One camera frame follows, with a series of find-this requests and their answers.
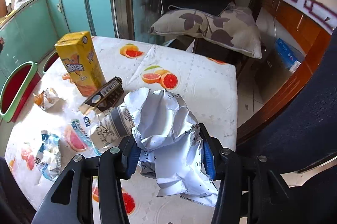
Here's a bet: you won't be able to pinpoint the fruit pattern tablecloth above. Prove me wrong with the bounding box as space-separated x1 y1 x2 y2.
5 37 238 223

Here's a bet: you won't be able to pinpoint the white paper bag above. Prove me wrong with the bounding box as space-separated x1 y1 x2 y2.
124 88 218 207

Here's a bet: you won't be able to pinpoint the orange white snack wrapper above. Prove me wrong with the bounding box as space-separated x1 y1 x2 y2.
33 88 66 112

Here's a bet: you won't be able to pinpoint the wooden bench frame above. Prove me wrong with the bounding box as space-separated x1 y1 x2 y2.
237 0 336 145

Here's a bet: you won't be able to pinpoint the blue tissue box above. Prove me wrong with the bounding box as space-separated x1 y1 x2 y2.
274 38 304 73

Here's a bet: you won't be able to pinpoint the yellow juice carton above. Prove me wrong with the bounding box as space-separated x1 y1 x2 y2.
55 31 106 97

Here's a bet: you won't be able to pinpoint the large red green bucket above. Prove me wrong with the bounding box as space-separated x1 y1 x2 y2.
1 61 41 123

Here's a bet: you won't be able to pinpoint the floral grey pillow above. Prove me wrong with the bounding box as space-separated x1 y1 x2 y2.
148 3 262 59

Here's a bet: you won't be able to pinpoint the small red green bucket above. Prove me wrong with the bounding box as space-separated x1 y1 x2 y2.
42 51 59 74

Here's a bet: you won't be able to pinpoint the teal kitchen cabinets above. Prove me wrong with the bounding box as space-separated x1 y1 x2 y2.
1 0 116 84

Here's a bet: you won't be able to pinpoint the dark brown small box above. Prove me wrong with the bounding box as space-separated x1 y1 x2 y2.
78 77 124 115

